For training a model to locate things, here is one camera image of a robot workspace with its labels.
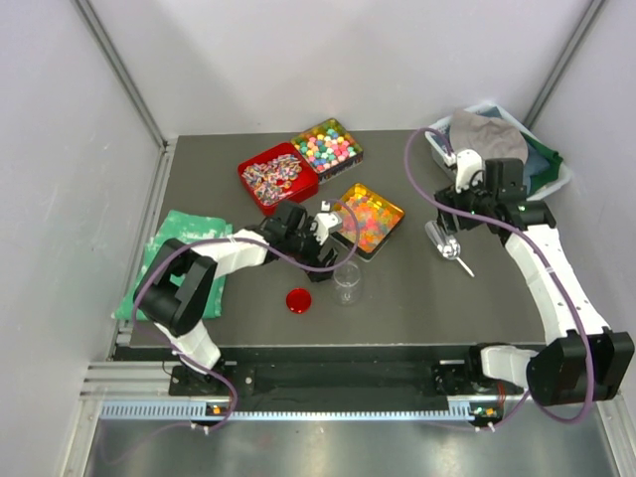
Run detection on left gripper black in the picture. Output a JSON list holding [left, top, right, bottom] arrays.
[[283, 217, 337, 282]]

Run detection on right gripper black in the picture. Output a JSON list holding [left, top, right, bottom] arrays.
[[434, 171, 496, 237]]

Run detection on metal scoop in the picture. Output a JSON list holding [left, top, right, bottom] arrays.
[[424, 221, 475, 278]]

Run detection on golden tin with star candies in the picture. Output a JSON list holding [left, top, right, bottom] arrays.
[[341, 183, 405, 261]]

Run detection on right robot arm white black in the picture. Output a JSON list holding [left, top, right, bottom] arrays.
[[434, 149, 635, 406]]

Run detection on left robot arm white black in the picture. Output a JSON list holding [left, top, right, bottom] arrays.
[[131, 201, 343, 395]]

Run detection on tin with colourful cube candies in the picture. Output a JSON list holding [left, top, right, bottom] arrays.
[[290, 118, 364, 184]]

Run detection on red jar lid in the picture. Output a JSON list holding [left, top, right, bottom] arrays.
[[285, 288, 312, 314]]

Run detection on clear plastic jar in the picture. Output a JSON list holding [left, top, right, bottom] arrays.
[[332, 261, 362, 305]]

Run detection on green garment in basket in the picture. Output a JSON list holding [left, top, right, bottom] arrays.
[[522, 132, 563, 199]]

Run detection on blue-grey garment in basket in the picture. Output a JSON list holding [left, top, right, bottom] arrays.
[[523, 147, 550, 195]]

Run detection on beige bucket hat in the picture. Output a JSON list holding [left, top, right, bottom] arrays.
[[449, 110, 529, 163]]

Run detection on white plastic basket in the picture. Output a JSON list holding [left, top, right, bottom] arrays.
[[424, 101, 572, 200]]

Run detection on red tin with lollipops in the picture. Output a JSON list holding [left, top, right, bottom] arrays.
[[237, 142, 319, 216]]

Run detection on green white cloth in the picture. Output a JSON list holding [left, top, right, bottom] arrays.
[[112, 209, 234, 322]]

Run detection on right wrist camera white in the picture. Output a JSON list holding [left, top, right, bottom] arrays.
[[443, 149, 484, 193]]

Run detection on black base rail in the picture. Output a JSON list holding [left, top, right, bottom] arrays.
[[168, 345, 528, 411]]

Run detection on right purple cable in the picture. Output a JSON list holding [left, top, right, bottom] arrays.
[[404, 127, 596, 432]]

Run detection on purple cable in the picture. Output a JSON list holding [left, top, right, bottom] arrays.
[[131, 198, 360, 433], [404, 127, 596, 432]]

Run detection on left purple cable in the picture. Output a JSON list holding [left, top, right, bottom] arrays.
[[131, 198, 360, 433]]

